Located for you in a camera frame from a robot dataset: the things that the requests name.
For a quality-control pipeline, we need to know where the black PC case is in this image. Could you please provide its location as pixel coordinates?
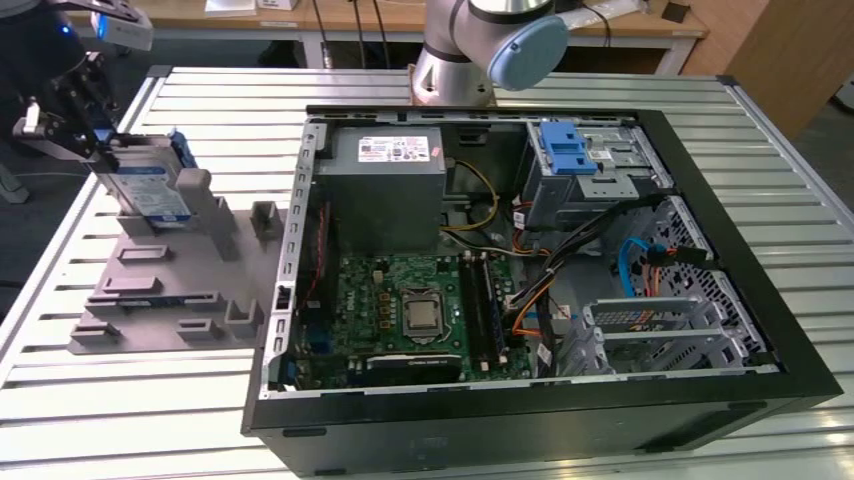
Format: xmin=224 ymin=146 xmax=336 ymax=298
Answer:
xmin=238 ymin=103 xmax=843 ymax=479

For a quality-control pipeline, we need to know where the grey furniture foot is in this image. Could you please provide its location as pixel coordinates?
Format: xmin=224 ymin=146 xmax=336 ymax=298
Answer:
xmin=0 ymin=164 xmax=32 ymax=205

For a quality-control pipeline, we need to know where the black cable bundle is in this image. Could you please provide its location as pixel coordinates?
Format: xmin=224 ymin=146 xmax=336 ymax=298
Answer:
xmin=529 ymin=195 xmax=672 ymax=379

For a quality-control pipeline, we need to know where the yellow wire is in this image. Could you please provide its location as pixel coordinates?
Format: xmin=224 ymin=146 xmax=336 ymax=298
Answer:
xmin=439 ymin=159 xmax=501 ymax=232

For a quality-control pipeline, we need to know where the grey parts rack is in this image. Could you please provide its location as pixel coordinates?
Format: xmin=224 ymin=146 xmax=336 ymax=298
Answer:
xmin=68 ymin=168 xmax=292 ymax=356

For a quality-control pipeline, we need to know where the wooden desk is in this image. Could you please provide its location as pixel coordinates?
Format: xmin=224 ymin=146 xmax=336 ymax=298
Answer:
xmin=142 ymin=0 xmax=710 ymax=76

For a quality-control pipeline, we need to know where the hard disk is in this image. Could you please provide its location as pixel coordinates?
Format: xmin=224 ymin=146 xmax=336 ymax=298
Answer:
xmin=85 ymin=127 xmax=200 ymax=232

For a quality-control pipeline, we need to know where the silver optical drive bay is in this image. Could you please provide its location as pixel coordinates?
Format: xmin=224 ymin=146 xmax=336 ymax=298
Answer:
xmin=520 ymin=119 xmax=672 ymax=232

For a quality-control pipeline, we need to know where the grey power supply unit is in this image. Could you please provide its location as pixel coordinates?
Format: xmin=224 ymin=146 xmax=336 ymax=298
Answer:
xmin=313 ymin=125 xmax=447 ymax=255

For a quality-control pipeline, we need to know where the silver metal disk bay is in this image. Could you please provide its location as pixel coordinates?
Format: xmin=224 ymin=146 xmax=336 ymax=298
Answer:
xmin=557 ymin=295 xmax=768 ymax=377

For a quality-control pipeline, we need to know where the blue data wire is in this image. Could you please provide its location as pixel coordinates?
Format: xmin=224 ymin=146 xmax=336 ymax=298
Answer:
xmin=616 ymin=237 xmax=663 ymax=304

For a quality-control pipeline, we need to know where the black graphics card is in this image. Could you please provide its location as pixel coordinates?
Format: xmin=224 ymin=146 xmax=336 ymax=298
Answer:
xmin=363 ymin=352 xmax=463 ymax=387

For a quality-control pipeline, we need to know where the RAM stick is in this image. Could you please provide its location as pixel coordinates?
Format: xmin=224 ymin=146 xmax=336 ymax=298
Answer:
xmin=484 ymin=259 xmax=509 ymax=364

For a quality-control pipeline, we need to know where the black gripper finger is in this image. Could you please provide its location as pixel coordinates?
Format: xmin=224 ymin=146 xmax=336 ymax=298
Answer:
xmin=56 ymin=52 xmax=120 ymax=166
xmin=10 ymin=97 xmax=92 ymax=162

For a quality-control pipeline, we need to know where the silver CPU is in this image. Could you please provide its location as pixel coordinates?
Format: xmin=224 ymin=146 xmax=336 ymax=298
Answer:
xmin=404 ymin=302 xmax=443 ymax=335

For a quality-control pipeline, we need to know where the blue plastic drive latch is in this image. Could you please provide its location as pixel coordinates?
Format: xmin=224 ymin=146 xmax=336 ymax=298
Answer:
xmin=540 ymin=121 xmax=601 ymax=176

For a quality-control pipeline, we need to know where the green motherboard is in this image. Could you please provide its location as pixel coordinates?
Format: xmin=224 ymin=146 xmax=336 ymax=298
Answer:
xmin=296 ymin=249 xmax=539 ymax=389

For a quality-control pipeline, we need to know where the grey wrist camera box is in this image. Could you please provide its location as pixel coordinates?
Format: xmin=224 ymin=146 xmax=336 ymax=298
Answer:
xmin=89 ymin=2 xmax=154 ymax=51

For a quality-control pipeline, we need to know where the CPU socket with metal cover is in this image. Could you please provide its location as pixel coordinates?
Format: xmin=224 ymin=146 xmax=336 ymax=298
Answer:
xmin=397 ymin=287 xmax=455 ymax=346

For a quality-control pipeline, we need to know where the orange wire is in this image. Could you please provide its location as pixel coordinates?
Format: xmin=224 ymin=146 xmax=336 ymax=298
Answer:
xmin=509 ymin=292 xmax=552 ymax=337

